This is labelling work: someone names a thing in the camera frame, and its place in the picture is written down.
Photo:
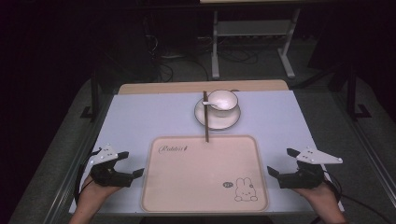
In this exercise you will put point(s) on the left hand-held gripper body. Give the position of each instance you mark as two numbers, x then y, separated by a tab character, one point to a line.
109	175

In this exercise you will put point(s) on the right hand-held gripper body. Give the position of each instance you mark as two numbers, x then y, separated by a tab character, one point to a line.
306	177

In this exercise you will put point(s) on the person's right hand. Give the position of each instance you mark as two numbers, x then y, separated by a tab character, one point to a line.
320	195

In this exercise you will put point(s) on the person's left hand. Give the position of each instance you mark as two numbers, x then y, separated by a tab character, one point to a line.
93	194

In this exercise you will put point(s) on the pale blue table mat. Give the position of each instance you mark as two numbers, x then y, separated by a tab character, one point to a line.
149	118

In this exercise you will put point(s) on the black metal stand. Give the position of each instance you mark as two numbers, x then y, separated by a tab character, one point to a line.
93	99
353	99

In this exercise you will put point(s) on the pink tray with rabbit print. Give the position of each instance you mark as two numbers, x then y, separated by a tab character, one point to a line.
202	177

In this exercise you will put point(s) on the white plate with dark rim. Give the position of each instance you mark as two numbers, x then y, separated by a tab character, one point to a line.
219	122

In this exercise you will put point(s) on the white bowl with dark rim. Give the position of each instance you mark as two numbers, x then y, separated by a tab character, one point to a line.
224	102

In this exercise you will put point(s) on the dark brown chopstick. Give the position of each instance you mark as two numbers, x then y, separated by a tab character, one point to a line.
205	118

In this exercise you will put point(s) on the white ceramic spoon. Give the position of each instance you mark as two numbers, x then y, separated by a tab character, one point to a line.
211	104

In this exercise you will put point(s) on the grey metal frame rail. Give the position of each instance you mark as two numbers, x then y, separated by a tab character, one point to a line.
367	146
71	168

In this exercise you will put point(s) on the white metal desk frame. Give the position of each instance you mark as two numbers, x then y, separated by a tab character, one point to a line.
253	28

